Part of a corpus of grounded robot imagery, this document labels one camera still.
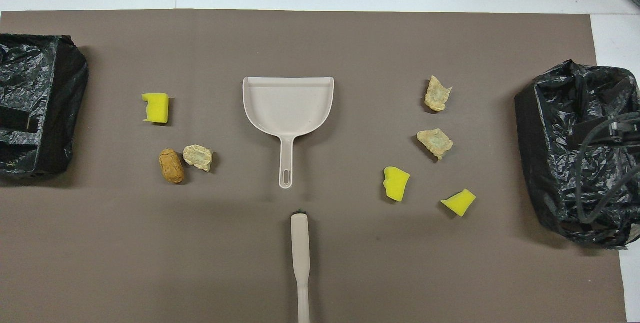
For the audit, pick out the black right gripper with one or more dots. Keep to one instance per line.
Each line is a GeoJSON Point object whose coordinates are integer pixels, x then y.
{"type": "Point", "coordinates": [625, 128]}

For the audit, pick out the yellow sponge block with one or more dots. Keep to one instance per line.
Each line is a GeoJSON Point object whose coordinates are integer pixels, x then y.
{"type": "Point", "coordinates": [157, 108]}

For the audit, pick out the brown bread roll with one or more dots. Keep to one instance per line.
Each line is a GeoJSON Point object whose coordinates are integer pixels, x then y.
{"type": "Point", "coordinates": [171, 166]}

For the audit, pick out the yellow sponge wedge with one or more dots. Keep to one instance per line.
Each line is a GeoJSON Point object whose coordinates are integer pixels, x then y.
{"type": "Point", "coordinates": [459, 203]}

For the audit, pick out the notched yellow sponge piece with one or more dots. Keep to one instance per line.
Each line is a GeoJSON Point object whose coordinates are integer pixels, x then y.
{"type": "Point", "coordinates": [396, 184]}

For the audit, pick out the beige plastic dustpan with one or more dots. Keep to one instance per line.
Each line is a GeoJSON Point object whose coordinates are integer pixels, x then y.
{"type": "Point", "coordinates": [287, 105]}

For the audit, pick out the black bag lined bin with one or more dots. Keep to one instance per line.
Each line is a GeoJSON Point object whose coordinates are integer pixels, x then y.
{"type": "Point", "coordinates": [45, 88]}
{"type": "Point", "coordinates": [555, 128]}

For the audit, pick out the brown table mat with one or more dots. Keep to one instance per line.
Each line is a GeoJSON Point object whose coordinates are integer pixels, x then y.
{"type": "Point", "coordinates": [350, 43]}

